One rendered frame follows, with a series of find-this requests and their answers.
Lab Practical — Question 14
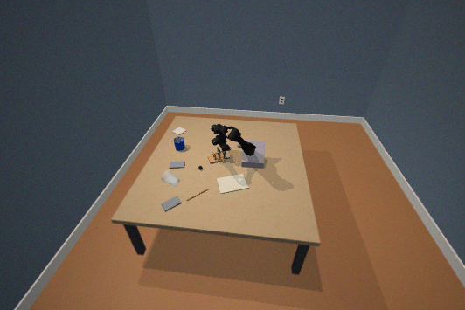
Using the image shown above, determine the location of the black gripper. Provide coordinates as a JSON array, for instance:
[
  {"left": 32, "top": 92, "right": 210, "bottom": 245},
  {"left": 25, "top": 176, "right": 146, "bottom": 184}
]
[{"left": 218, "top": 136, "right": 230, "bottom": 151}]

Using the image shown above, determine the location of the cream flat square pad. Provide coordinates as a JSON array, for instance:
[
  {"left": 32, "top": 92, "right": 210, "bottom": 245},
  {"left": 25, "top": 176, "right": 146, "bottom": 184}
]
[{"left": 217, "top": 174, "right": 248, "bottom": 194}]

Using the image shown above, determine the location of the blue cup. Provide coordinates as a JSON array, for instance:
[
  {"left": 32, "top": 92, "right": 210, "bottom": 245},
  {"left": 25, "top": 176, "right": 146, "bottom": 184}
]
[{"left": 174, "top": 136, "right": 185, "bottom": 151}]

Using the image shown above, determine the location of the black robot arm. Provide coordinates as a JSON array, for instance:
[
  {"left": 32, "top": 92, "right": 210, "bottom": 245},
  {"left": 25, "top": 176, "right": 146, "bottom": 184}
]
[{"left": 211, "top": 124, "right": 256, "bottom": 156}]

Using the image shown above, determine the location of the beige flat square plate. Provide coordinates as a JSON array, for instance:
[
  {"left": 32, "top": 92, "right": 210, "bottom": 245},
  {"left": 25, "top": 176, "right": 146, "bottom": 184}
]
[{"left": 172, "top": 127, "right": 187, "bottom": 135}]

